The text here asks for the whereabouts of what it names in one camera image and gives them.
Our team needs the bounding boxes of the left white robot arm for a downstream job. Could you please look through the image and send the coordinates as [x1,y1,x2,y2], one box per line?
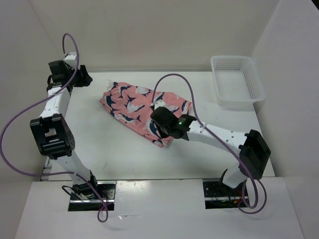
[29,55,100,199]

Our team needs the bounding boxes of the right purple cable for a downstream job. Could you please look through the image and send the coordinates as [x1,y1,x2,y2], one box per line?
[152,73,268,214]

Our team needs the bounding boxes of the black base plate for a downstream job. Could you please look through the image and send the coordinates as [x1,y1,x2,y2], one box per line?
[202,180,249,209]
[62,182,116,212]

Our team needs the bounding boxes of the purple cable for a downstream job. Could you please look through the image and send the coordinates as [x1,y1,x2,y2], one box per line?
[0,33,113,223]
[152,73,268,214]

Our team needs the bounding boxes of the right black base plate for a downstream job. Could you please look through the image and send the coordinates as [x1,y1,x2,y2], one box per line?
[202,180,249,209]

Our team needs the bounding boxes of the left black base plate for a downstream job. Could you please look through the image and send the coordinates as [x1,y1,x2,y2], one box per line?
[62,182,116,212]

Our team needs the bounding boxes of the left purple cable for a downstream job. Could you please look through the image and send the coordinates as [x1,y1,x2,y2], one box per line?
[0,33,113,223]

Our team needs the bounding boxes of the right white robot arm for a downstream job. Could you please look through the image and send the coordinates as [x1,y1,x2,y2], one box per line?
[151,107,271,196]

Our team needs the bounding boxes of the pink shark print shorts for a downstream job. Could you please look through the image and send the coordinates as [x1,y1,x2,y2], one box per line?
[99,80,192,148]

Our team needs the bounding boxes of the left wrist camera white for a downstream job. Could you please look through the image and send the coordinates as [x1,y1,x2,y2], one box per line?
[63,52,77,68]

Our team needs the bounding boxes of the white plastic basket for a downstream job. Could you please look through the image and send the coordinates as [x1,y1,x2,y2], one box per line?
[210,55,265,107]

